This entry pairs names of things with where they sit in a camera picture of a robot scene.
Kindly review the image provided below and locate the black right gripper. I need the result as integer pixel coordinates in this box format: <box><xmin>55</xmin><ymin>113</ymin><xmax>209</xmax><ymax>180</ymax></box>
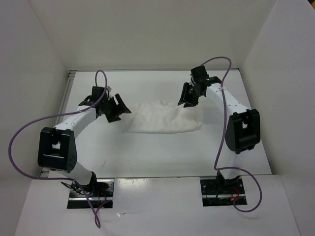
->
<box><xmin>178</xmin><ymin>82</ymin><xmax>203</xmax><ymax>108</ymax></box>

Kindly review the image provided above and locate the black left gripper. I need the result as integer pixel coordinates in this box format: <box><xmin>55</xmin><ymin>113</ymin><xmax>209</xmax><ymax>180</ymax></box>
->
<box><xmin>101</xmin><ymin>93</ymin><xmax>131</xmax><ymax>122</ymax></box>

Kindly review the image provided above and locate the white pleated skirt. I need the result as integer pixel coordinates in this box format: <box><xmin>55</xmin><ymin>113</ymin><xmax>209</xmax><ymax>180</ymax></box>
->
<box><xmin>124</xmin><ymin>101</ymin><xmax>204</xmax><ymax>134</ymax></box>

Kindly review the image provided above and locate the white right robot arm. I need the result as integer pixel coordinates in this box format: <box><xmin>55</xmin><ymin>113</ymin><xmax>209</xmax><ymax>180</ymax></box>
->
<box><xmin>178</xmin><ymin>65</ymin><xmax>260</xmax><ymax>193</ymax></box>

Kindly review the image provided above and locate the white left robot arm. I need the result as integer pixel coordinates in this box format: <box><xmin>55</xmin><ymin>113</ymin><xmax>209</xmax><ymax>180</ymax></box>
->
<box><xmin>37</xmin><ymin>86</ymin><xmax>131</xmax><ymax>197</ymax></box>

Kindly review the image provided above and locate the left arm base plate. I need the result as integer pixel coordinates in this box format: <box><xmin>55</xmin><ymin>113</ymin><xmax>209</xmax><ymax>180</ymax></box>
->
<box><xmin>61</xmin><ymin>178</ymin><xmax>115</xmax><ymax>209</ymax></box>

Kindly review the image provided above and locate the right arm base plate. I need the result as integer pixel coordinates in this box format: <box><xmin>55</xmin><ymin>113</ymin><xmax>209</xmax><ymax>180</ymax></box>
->
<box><xmin>200</xmin><ymin>177</ymin><xmax>247</xmax><ymax>207</ymax></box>

